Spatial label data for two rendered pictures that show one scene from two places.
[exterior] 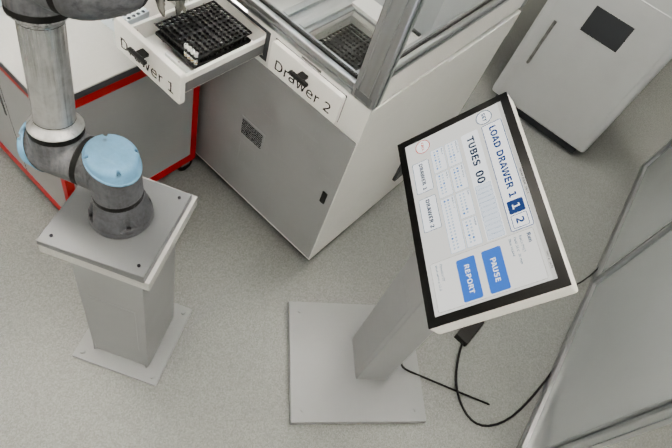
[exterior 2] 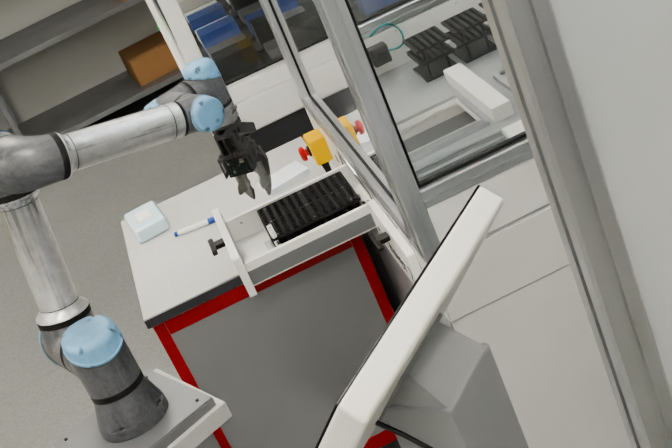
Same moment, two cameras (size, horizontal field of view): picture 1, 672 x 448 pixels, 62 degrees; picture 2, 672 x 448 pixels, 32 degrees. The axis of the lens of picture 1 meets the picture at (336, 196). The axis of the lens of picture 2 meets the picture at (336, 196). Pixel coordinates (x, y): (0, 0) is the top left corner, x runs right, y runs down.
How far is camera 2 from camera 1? 1.66 m
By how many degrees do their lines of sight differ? 52
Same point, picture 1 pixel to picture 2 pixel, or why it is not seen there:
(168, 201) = (184, 404)
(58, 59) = (30, 237)
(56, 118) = (46, 299)
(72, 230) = (85, 434)
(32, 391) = not seen: outside the picture
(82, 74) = (196, 284)
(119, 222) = (108, 418)
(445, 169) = not seen: hidden behind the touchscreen
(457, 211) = not seen: hidden behind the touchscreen
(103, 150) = (81, 329)
